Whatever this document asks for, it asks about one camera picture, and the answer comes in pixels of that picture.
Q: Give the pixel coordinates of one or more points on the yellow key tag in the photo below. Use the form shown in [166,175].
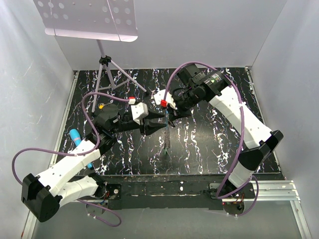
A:
[100,106]

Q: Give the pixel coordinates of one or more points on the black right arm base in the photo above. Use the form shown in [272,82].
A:
[236,207]

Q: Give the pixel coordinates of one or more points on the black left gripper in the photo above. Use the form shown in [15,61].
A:
[150,127]

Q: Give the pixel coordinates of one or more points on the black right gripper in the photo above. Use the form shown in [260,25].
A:
[176,113]

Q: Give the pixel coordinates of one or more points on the aluminium frame rail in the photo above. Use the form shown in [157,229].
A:
[66,111]

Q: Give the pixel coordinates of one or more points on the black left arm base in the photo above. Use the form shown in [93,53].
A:
[111,192]

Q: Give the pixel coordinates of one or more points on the white music stand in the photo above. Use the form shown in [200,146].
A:
[110,20]

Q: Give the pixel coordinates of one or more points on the cyan blue marker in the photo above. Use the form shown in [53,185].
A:
[76,138]

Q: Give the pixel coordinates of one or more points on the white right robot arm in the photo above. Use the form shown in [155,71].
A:
[257,141]

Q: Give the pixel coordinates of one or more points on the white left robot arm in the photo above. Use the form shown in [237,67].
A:
[51,189]

